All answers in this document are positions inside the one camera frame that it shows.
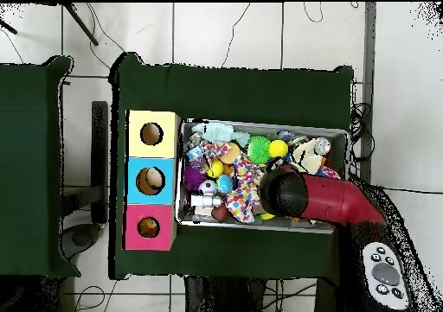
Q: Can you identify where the shallow clear mesh bin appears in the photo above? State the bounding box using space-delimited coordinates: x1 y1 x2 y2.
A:
175 118 350 235

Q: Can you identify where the wooden box with three holes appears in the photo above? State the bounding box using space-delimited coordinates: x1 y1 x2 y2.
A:
123 109 182 252

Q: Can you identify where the mint green waffle cloth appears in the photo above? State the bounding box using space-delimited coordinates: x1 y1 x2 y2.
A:
191 122 251 148

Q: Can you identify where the green cloth side table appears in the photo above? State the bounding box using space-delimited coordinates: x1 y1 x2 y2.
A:
0 55 81 279

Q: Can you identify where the yellow tennis ball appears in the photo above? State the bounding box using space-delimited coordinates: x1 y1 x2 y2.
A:
268 139 289 159

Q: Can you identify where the silver plastic toy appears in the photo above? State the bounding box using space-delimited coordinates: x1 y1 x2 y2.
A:
189 193 222 209

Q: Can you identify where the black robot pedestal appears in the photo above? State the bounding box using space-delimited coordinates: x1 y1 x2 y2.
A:
184 276 268 312

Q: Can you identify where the black tripod leg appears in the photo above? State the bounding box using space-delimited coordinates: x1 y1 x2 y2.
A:
0 16 18 35
62 3 100 47

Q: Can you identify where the crushed clear water bottle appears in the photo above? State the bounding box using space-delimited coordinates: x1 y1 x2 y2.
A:
185 142 209 169

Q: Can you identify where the purple spiky ball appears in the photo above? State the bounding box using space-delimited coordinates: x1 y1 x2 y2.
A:
183 162 207 191

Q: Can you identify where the yellow plush toy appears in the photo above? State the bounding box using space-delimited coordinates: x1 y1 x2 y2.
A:
138 217 160 238

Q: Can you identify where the coiled black cable bundle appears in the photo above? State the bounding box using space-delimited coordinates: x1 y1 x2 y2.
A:
348 100 376 163

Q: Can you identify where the blue globe ball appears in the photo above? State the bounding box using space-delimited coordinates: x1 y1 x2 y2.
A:
215 174 235 194

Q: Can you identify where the cream waffle cloth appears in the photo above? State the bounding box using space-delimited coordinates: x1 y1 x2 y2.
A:
289 137 328 175

